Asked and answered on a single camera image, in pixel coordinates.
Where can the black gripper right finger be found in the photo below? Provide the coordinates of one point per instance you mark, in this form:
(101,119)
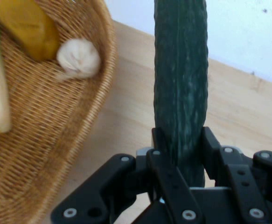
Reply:
(243,182)

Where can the wooden cutting board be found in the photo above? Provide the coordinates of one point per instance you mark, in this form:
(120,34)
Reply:
(231,112)

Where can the woven wicker basket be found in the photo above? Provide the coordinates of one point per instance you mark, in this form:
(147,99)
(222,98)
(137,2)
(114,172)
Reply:
(44,116)

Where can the dark green toy cucumber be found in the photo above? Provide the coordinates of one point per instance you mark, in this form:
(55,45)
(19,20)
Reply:
(180,81)

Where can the white toy garlic bulb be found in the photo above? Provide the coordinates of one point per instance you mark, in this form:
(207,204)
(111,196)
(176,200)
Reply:
(79,58)

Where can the yellow orange toy vegetable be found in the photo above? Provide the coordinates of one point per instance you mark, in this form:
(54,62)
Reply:
(30,28)

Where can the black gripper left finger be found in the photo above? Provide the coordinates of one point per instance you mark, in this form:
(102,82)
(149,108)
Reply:
(173,186)

